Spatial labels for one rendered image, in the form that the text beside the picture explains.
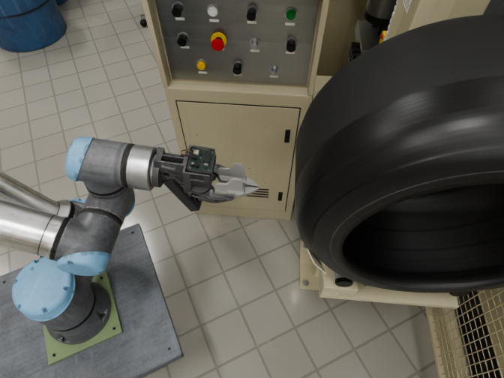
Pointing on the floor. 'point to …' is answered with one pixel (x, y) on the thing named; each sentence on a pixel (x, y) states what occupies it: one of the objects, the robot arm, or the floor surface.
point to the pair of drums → (30, 24)
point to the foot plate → (308, 280)
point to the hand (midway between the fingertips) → (252, 189)
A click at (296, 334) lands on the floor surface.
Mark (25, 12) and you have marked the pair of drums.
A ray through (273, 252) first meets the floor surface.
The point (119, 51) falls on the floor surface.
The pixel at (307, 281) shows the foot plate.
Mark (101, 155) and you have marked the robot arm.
